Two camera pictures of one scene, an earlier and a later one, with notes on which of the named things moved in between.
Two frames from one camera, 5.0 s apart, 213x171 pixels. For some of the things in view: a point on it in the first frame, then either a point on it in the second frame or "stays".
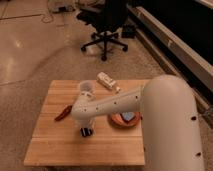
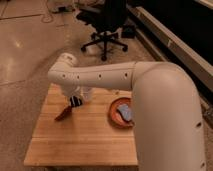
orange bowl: [118, 120] stays
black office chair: [106, 18] stays
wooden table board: [61, 142] stays
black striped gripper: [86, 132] -> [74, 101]
